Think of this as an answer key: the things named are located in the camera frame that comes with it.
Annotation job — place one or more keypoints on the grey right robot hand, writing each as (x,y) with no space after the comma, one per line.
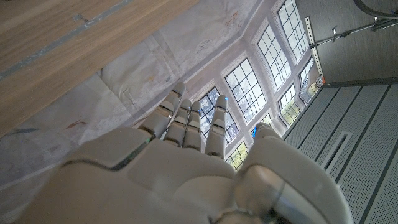
(174,180)

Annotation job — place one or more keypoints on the printed window backdrop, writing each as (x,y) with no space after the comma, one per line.
(186,77)

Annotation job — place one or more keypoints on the white perforated metal rail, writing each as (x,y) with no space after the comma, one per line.
(314,51)

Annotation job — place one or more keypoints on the grey metal bracket rod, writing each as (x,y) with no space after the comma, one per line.
(351,32)

